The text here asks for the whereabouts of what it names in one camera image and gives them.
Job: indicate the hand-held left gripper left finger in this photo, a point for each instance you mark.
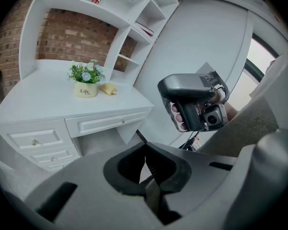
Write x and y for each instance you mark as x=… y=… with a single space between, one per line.
x=112 y=174

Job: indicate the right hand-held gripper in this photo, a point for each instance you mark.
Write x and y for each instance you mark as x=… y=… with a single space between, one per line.
x=182 y=85

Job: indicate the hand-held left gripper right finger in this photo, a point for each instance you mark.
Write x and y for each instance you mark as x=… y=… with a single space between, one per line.
x=180 y=174

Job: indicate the artificial flower bouquet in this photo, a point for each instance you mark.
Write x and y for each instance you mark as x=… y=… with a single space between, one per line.
x=85 y=91

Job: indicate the person's right forearm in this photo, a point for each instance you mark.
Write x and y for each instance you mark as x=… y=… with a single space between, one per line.
x=231 y=111

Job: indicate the person's right hand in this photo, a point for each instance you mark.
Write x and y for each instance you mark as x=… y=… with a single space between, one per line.
x=178 y=117

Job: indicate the tall white wardrobe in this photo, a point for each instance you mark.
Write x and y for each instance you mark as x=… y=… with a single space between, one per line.
x=201 y=44

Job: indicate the wide white desk drawer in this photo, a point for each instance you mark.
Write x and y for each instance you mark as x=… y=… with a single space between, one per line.
x=103 y=124

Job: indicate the small white desk drawer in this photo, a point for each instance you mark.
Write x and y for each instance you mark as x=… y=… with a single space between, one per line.
x=62 y=153
x=26 y=138

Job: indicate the dark framed window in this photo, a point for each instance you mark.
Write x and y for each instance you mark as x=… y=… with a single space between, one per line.
x=256 y=66

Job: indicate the person's beige shirt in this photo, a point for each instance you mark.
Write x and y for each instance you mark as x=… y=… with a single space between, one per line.
x=261 y=118

